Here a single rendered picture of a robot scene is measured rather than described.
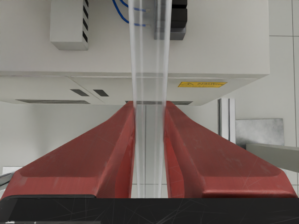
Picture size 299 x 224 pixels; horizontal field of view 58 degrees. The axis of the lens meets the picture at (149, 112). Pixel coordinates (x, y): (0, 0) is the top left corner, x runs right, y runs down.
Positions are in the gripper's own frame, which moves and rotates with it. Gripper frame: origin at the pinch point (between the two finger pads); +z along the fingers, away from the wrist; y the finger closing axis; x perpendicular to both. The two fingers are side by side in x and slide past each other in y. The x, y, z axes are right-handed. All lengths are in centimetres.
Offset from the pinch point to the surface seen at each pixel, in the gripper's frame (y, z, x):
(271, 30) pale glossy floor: -50, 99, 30
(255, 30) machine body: -18.2, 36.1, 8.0
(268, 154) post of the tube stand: -38, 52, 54
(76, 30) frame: 11.1, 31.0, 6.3
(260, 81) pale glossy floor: -45, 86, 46
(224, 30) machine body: -12.8, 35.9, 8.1
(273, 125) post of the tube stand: -49, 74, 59
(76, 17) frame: 11.2, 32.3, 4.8
